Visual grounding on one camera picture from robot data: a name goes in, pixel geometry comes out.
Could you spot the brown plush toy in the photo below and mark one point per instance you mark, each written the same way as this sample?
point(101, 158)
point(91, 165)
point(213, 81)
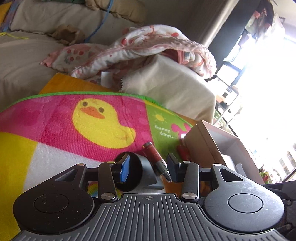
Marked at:
point(67, 33)

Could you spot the pink cardboard box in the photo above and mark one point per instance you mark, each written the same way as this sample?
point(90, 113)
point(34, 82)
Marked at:
point(203, 141)

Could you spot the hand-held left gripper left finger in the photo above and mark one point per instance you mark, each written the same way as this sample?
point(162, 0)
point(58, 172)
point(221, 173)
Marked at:
point(124, 169)

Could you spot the bright red tube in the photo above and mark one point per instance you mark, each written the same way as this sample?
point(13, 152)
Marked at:
point(183, 151)

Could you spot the metal rack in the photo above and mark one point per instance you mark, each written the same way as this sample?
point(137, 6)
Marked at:
point(232, 109)

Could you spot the yellow cushion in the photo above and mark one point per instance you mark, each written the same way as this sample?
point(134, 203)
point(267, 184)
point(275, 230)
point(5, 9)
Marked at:
point(3, 16)

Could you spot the dark tall cabinet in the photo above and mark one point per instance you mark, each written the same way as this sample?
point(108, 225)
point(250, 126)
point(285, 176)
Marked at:
point(226, 27)

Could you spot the beige covered sofa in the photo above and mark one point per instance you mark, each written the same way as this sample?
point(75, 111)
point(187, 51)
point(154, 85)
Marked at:
point(23, 58)

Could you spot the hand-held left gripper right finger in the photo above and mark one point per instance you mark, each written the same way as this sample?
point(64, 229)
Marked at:
point(173, 170)

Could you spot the dark red lipstick tube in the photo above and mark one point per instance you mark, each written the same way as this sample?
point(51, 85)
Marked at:
point(153, 155)

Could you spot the pink printed blanket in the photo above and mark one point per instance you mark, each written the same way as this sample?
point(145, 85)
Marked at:
point(143, 44)

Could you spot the colourful play mat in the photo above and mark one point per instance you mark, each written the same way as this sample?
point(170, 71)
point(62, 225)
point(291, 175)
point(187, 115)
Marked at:
point(57, 120)

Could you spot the beige pillow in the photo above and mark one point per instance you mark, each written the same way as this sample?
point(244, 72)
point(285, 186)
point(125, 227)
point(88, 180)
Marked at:
point(124, 9)

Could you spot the hanging clothes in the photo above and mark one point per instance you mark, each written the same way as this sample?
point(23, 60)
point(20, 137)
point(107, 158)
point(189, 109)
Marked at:
point(266, 14)

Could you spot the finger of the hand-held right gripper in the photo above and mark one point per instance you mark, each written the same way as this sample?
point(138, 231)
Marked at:
point(284, 186)

